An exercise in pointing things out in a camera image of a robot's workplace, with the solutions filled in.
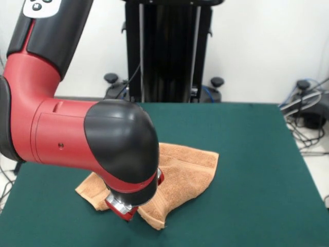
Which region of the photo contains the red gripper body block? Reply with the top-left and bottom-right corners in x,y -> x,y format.
104,168 -> 166,223

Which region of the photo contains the gray floor leg black knob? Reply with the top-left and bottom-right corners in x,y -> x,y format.
279,79 -> 329,130

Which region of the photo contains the tan terry towel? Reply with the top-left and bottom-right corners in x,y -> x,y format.
75,143 -> 220,231

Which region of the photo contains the dark green table cloth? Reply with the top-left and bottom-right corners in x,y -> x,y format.
0,102 -> 328,247

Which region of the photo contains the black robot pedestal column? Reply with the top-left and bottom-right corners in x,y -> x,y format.
120,0 -> 214,103

